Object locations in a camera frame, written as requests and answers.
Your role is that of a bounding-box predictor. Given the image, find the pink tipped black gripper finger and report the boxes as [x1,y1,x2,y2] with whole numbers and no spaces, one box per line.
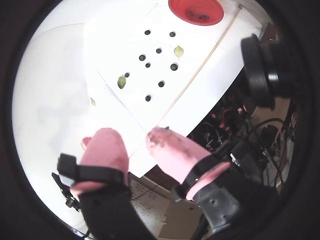
[146,126,245,231]
[57,127,157,240]

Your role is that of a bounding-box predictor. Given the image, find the red and black tool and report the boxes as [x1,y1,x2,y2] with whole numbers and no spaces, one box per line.
[209,107,247,131]

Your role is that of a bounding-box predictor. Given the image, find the red collapsible silicone cup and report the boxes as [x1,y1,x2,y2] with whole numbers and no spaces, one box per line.
[167,0,225,27]

